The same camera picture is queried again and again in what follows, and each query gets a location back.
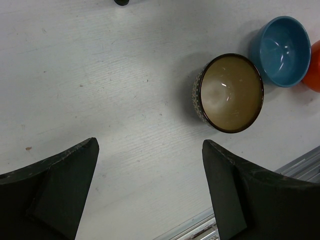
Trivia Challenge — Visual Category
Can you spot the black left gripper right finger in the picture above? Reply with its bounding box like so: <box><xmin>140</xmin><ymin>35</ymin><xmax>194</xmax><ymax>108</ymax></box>
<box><xmin>202</xmin><ymin>140</ymin><xmax>320</xmax><ymax>240</ymax></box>

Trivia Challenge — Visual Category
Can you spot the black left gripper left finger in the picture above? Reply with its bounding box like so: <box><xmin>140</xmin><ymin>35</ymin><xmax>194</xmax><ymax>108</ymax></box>
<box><xmin>0</xmin><ymin>137</ymin><xmax>99</xmax><ymax>240</ymax></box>

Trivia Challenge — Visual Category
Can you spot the brown bowl dark patterned rim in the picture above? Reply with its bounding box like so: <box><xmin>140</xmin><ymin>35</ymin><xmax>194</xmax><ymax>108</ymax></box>
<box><xmin>191</xmin><ymin>53</ymin><xmax>264</xmax><ymax>134</ymax></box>

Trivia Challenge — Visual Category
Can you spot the stainless steel dish rack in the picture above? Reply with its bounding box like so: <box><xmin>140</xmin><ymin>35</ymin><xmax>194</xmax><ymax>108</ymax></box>
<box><xmin>114</xmin><ymin>0</ymin><xmax>130</xmax><ymax>6</ymax></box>

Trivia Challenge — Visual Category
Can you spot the orange plastic bowl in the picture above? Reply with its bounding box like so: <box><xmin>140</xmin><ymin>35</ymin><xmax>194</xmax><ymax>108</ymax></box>
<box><xmin>302</xmin><ymin>40</ymin><xmax>320</xmax><ymax>93</ymax></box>

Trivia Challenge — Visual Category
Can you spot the blue ceramic bowl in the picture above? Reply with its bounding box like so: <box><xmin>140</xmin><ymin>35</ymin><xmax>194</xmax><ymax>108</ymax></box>
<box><xmin>249</xmin><ymin>16</ymin><xmax>311</xmax><ymax>88</ymax></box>

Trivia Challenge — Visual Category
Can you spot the aluminium table edge rail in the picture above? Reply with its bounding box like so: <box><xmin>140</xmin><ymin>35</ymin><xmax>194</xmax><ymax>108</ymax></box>
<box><xmin>159</xmin><ymin>140</ymin><xmax>320</xmax><ymax>240</ymax></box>

